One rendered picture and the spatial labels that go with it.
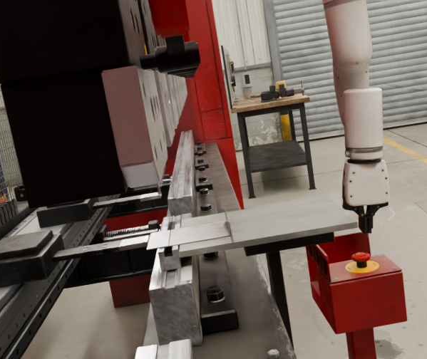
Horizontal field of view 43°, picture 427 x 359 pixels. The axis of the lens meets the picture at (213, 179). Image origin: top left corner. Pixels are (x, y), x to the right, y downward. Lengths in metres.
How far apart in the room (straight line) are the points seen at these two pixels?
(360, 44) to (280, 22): 7.22
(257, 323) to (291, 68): 7.68
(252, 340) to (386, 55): 8.01
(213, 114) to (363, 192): 1.83
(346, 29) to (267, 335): 0.70
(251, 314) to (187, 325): 0.12
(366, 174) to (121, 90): 0.97
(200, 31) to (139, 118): 2.67
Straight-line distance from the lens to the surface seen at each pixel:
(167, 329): 0.78
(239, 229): 0.84
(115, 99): 0.34
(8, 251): 0.86
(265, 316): 0.84
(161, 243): 0.83
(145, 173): 0.35
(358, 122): 1.23
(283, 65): 8.40
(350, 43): 1.22
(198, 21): 3.00
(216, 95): 2.99
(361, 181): 1.26
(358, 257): 1.21
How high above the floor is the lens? 1.24
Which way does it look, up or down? 11 degrees down
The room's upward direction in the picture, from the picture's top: 9 degrees counter-clockwise
